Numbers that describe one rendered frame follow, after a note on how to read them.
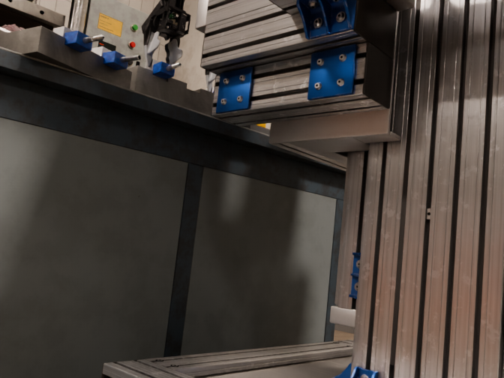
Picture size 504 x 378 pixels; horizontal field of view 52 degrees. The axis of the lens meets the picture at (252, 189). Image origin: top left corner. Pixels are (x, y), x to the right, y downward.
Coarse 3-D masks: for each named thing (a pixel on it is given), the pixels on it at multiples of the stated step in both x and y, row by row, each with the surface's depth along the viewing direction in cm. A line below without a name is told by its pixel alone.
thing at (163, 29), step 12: (168, 0) 135; (180, 0) 133; (156, 12) 135; (168, 12) 130; (180, 12) 133; (156, 24) 135; (168, 24) 132; (180, 24) 133; (168, 36) 138; (180, 36) 136
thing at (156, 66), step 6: (150, 66) 134; (156, 66) 133; (162, 66) 131; (168, 66) 131; (174, 66) 130; (180, 66) 129; (156, 72) 132; (162, 72) 131; (168, 72) 132; (174, 72) 134; (162, 78) 136; (168, 78) 136
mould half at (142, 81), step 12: (132, 72) 132; (144, 72) 131; (132, 84) 130; (144, 84) 131; (156, 84) 134; (168, 84) 136; (180, 84) 139; (156, 96) 133; (168, 96) 136; (180, 96) 138; (192, 96) 141; (204, 96) 144; (192, 108) 141; (204, 108) 144
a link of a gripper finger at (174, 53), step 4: (172, 40) 138; (176, 40) 137; (168, 44) 138; (172, 44) 138; (176, 44) 137; (168, 48) 138; (172, 48) 138; (176, 48) 137; (168, 52) 138; (172, 52) 138; (176, 52) 137; (180, 52) 136; (168, 56) 138; (172, 56) 138; (176, 56) 137; (180, 56) 136; (168, 60) 138; (172, 60) 138; (176, 60) 137
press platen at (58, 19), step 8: (0, 0) 185; (8, 0) 189; (16, 0) 188; (24, 0) 190; (8, 8) 188; (16, 8) 188; (24, 8) 190; (32, 8) 192; (40, 8) 194; (32, 16) 193; (40, 16) 194; (48, 16) 196; (56, 16) 198; (64, 16) 200; (48, 24) 199; (56, 24) 198
